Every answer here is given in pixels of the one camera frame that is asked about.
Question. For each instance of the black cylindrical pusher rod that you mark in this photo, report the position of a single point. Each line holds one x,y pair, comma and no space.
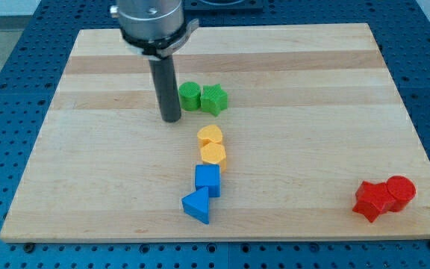
163,76

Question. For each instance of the red cylinder block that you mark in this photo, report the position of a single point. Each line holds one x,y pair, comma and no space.
402,190

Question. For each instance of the blue cube block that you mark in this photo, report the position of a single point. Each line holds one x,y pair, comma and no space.
208,175

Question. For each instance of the blue triangle block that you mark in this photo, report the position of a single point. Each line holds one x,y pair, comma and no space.
197,205

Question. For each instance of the green cylinder block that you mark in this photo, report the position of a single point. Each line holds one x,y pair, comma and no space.
189,94

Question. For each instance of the red star block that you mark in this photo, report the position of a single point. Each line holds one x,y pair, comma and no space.
373,200

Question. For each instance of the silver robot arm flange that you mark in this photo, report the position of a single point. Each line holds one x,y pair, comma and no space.
154,29

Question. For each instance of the yellow hexagon block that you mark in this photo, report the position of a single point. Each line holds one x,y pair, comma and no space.
214,153

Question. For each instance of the wooden board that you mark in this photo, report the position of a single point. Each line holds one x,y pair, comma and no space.
315,144

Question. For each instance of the green star block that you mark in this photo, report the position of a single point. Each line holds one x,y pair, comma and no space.
213,99

